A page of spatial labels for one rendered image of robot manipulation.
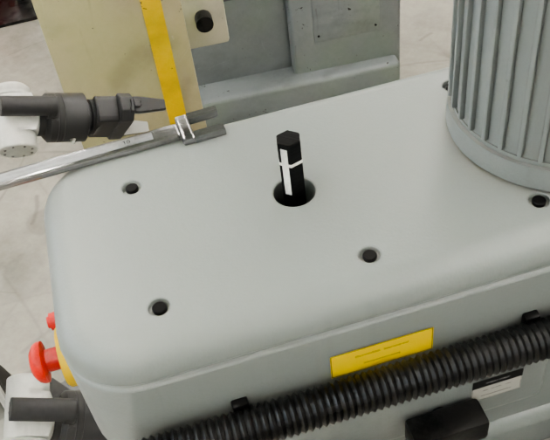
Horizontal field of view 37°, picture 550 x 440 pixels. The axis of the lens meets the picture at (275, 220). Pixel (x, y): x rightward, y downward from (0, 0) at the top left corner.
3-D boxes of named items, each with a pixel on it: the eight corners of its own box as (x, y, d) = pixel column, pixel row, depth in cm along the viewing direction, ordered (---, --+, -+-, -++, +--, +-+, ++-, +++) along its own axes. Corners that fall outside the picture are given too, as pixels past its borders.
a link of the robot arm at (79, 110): (120, 154, 155) (57, 156, 150) (112, 107, 157) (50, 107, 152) (139, 128, 144) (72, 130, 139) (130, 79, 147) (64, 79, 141)
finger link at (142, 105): (165, 113, 149) (133, 113, 146) (162, 98, 150) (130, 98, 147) (168, 110, 148) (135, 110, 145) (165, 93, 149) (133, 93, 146)
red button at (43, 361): (39, 394, 76) (25, 370, 74) (36, 360, 79) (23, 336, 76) (73, 384, 77) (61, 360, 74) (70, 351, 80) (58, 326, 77)
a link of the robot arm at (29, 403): (73, 454, 129) (-2, 455, 124) (74, 388, 134) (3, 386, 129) (89, 437, 120) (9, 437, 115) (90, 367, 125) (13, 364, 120)
